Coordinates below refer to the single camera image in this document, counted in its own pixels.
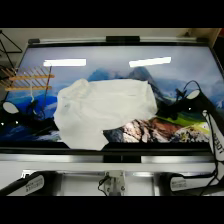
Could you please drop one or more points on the white shirt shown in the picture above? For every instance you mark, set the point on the white shirt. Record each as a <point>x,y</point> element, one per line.
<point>103,110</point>

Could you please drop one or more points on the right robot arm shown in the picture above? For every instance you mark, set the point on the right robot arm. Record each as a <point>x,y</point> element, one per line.
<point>213,113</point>

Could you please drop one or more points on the silver frame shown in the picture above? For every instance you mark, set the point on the silver frame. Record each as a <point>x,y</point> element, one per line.
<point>83,166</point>

